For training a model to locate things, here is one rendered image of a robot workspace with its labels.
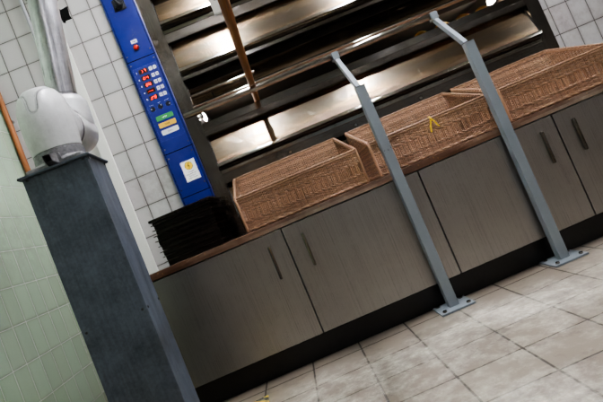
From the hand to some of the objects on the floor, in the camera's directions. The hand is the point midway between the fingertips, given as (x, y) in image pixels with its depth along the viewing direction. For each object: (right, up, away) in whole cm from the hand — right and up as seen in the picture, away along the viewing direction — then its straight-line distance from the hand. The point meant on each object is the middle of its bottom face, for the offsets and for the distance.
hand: (216, 2), depth 179 cm
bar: (+81, -114, +38) cm, 145 cm away
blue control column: (+7, -153, +177) cm, 234 cm away
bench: (+96, -109, +60) cm, 157 cm away
